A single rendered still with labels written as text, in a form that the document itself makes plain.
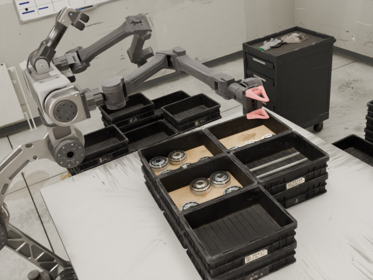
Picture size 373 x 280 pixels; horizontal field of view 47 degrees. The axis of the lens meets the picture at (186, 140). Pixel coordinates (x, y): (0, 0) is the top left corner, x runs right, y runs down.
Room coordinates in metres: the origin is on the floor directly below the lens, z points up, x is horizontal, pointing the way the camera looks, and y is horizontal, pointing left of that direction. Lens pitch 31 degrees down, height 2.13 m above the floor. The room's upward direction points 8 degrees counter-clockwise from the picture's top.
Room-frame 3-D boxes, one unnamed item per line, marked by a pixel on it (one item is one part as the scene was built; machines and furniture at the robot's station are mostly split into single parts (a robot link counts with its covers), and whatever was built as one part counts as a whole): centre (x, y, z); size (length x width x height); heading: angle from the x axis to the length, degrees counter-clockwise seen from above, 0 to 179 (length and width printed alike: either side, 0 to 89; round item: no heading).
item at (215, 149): (1.88, 0.04, 0.87); 0.40 x 0.30 x 0.11; 109
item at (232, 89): (1.41, -0.21, 1.45); 0.07 x 0.07 x 0.06; 25
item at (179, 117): (3.05, -0.07, 0.37); 0.40 x 0.30 x 0.45; 115
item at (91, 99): (1.53, 0.35, 1.45); 0.09 x 0.08 x 0.12; 25
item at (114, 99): (1.55, 0.27, 1.44); 0.10 x 0.09 x 0.05; 115
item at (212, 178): (1.70, -0.14, 0.86); 0.10 x 0.10 x 0.01
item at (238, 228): (1.31, -0.16, 0.87); 0.40 x 0.30 x 0.11; 109
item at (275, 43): (3.43, -0.81, 0.88); 0.25 x 0.19 x 0.03; 115
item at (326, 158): (1.73, -0.44, 0.92); 0.40 x 0.30 x 0.02; 109
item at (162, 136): (2.89, 0.30, 0.31); 0.40 x 0.30 x 0.34; 115
